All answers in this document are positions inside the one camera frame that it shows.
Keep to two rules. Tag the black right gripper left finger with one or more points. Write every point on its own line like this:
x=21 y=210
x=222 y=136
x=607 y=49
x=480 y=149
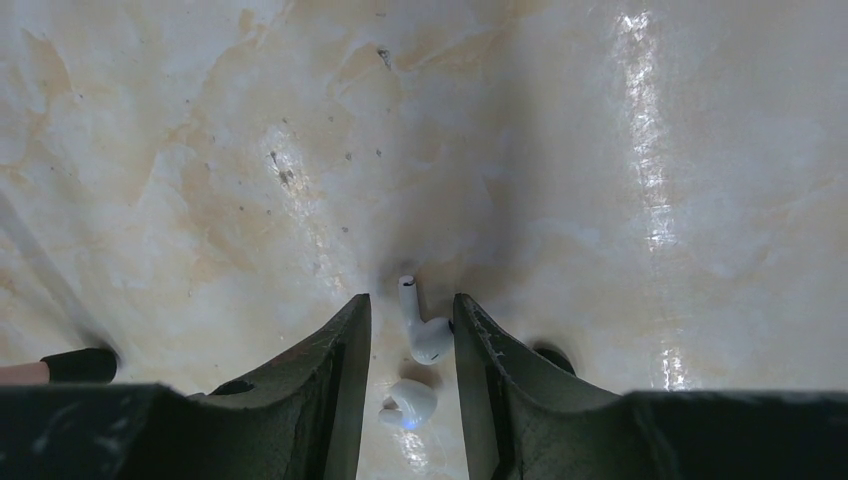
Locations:
x=298 y=416

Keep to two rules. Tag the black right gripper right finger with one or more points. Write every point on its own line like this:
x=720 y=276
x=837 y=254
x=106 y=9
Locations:
x=525 y=418

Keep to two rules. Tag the white earbud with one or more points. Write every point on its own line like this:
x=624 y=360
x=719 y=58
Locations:
x=430 y=341
x=414 y=405

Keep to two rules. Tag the black earbud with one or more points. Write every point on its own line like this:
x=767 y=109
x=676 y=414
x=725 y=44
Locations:
x=555 y=356

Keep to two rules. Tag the pink music stand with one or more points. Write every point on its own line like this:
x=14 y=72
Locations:
x=89 y=365

